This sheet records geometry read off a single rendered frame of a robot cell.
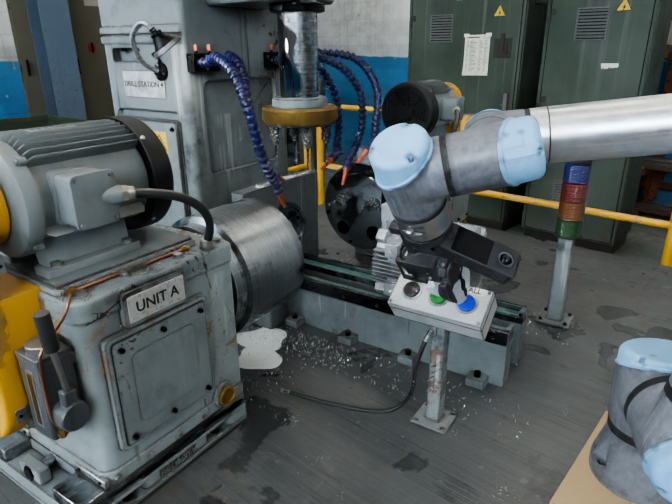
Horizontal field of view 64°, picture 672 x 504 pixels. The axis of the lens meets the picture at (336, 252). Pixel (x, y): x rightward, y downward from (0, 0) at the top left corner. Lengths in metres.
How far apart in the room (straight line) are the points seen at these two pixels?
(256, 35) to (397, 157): 0.92
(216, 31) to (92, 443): 0.92
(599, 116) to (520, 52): 3.69
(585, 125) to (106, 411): 0.75
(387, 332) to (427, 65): 3.73
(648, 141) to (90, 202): 0.72
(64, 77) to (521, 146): 5.80
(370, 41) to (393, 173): 6.95
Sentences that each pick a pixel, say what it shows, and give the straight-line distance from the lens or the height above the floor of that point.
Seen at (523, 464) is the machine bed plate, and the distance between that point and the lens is 1.03.
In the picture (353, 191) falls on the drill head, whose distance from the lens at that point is 1.52.
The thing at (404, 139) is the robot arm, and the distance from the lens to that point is 0.63.
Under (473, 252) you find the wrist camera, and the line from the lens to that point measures 0.75.
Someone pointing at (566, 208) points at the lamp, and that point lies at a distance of 1.39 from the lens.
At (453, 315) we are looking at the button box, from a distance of 0.91.
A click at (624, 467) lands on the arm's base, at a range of 0.98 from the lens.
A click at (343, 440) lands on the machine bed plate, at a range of 1.03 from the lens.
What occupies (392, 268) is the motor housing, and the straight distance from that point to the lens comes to 1.17.
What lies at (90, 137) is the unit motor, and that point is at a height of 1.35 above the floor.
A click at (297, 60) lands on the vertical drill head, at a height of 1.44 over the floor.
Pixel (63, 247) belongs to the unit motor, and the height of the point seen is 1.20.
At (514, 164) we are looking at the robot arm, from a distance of 0.63.
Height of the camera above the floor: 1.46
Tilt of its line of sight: 21 degrees down
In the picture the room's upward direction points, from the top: straight up
